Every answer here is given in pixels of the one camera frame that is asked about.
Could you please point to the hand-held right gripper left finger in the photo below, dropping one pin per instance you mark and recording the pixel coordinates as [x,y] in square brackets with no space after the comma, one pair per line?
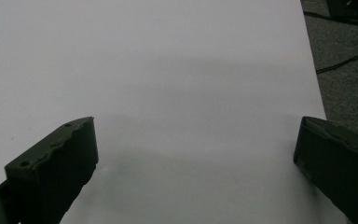
[56,168]

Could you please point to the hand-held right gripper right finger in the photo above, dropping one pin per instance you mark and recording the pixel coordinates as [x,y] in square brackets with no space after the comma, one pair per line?
[341,168]

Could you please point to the white table cover sheet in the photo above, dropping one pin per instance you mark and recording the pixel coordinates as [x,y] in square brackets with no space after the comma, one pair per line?
[167,77]

